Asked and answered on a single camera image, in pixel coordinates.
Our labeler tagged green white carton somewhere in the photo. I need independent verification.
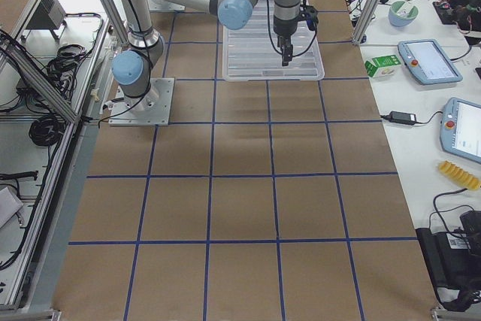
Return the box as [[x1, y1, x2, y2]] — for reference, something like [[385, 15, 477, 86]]
[[365, 54, 401, 78]]

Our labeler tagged yellow toy corn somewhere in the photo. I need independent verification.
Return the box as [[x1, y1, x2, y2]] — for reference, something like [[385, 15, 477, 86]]
[[437, 161, 480, 190]]

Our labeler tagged blue teach pendant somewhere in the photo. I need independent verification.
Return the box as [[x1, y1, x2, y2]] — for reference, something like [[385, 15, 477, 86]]
[[398, 39, 463, 85], [440, 97, 481, 164]]

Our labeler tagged black power adapter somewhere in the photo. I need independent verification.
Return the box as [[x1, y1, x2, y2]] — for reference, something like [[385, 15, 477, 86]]
[[388, 111, 416, 126]]

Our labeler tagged clear plastic box lid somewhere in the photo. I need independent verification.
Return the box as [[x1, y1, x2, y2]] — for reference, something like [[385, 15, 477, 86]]
[[222, 0, 325, 81]]

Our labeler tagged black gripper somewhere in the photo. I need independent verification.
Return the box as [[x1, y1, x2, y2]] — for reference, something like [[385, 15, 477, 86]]
[[274, 16, 298, 65]]

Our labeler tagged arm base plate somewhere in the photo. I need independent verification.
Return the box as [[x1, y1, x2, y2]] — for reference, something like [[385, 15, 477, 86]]
[[107, 77, 175, 126]]

